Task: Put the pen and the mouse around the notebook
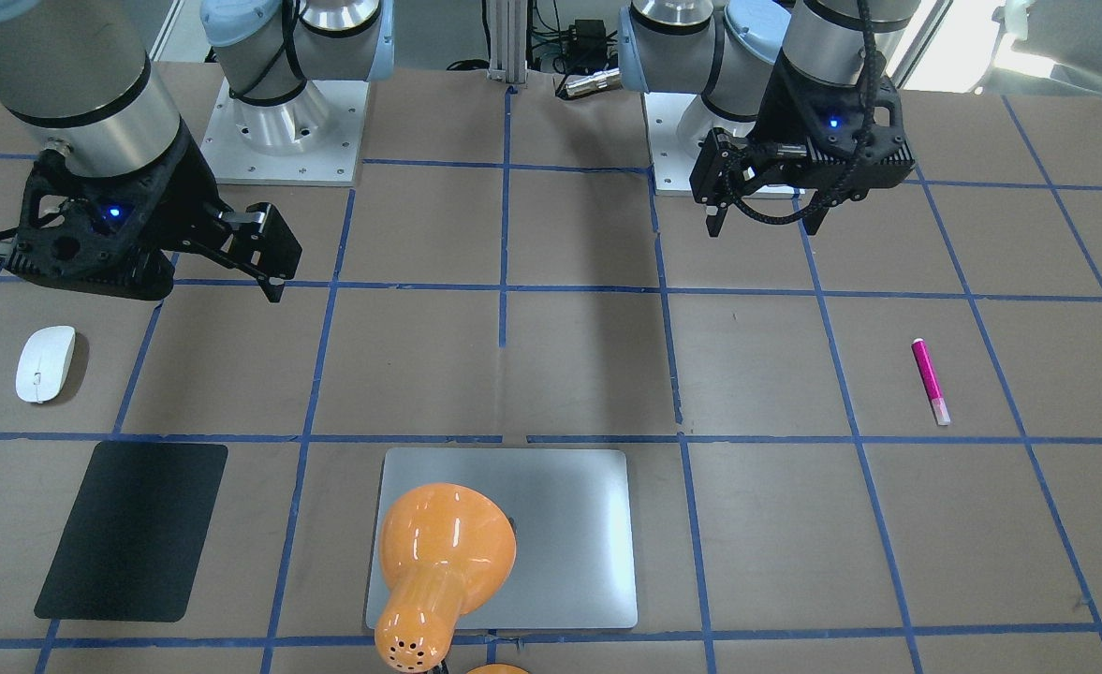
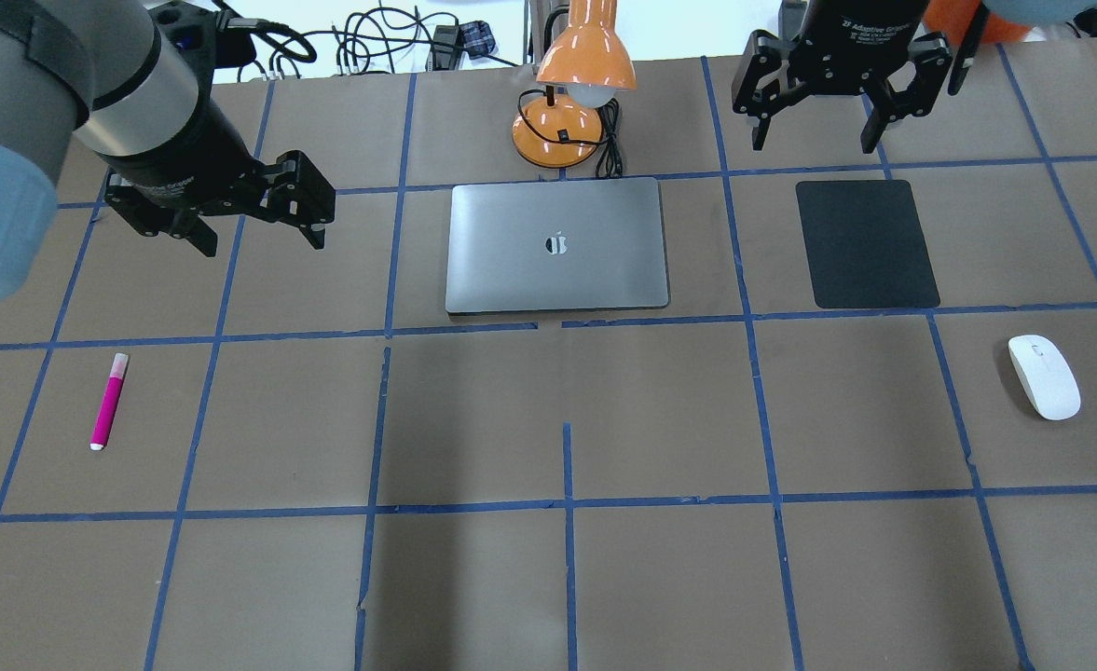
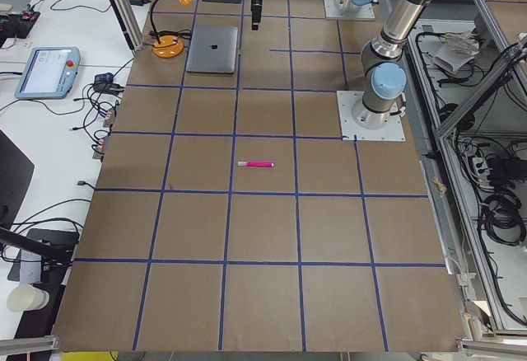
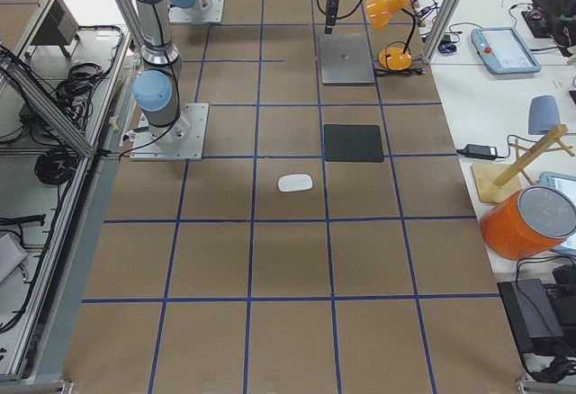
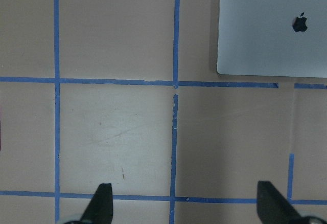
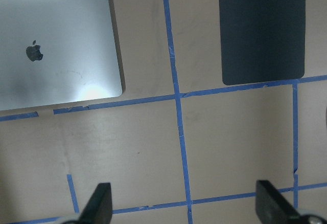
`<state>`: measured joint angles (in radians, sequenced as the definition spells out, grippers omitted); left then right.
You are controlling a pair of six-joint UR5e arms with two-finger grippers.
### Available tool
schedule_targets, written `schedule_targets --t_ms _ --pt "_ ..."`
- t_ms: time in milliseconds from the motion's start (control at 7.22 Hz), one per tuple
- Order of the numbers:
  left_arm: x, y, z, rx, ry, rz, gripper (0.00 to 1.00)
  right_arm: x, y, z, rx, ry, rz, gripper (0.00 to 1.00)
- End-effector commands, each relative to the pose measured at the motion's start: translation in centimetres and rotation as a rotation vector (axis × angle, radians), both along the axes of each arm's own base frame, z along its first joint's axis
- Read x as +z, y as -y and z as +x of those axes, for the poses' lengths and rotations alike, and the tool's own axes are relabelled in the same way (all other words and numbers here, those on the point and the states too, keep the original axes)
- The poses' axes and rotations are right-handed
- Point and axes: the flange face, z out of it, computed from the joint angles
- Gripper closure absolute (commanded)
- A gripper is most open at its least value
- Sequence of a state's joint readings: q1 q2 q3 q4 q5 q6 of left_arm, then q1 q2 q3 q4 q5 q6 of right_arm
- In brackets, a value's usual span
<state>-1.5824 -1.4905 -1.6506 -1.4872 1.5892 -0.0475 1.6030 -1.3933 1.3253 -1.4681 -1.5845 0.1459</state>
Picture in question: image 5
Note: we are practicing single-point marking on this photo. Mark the silver apple laptop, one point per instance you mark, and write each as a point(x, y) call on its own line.
point(272, 38)

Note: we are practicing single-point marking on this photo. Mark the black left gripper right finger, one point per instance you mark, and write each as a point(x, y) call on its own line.
point(272, 207)

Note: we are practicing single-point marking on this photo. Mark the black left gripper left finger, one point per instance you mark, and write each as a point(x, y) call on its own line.
point(100, 208)

